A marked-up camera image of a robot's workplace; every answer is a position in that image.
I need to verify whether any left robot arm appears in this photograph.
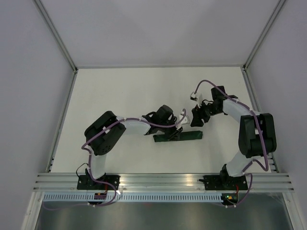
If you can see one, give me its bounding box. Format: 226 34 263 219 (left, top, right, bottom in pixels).
81 105 187 190

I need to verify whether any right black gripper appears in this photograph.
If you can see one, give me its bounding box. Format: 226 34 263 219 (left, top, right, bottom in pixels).
190 100 221 127

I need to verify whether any aluminium frame post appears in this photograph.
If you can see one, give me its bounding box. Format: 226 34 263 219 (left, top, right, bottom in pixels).
242 0 287 71
32 0 79 72

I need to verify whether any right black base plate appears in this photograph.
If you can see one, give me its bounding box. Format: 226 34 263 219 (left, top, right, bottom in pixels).
203 175 248 191

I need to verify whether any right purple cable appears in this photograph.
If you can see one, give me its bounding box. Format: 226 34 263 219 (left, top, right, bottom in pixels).
193 80 269 209

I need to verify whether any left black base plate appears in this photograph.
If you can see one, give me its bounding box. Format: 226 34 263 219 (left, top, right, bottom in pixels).
77 175 119 190

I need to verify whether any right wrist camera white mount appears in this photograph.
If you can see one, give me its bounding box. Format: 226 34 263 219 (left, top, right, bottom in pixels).
190 92 203 107

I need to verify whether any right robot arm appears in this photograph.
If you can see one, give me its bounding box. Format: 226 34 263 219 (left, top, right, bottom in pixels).
190 86 277 190

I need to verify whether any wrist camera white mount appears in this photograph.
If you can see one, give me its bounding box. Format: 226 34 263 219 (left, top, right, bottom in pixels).
176 108 190 129
190 92 203 107

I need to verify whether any aluminium front rail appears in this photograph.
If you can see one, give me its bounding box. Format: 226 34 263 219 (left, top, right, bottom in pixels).
32 173 294 193

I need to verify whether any right aluminium frame post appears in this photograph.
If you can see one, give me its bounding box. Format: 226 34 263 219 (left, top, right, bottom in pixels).
242 0 287 71

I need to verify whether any left aluminium frame post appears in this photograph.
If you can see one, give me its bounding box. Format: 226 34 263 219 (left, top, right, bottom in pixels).
32 0 79 72

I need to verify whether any white slotted cable duct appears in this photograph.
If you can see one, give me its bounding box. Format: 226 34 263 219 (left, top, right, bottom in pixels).
43 192 222 203

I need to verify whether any dark green cloth napkin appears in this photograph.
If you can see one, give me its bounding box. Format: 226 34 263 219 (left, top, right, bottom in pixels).
153 131 203 143

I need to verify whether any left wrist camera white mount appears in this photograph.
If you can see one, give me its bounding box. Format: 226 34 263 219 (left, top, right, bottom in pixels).
176 108 190 129

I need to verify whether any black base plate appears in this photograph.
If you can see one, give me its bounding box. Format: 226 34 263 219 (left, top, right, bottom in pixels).
203 175 248 191
77 175 119 190

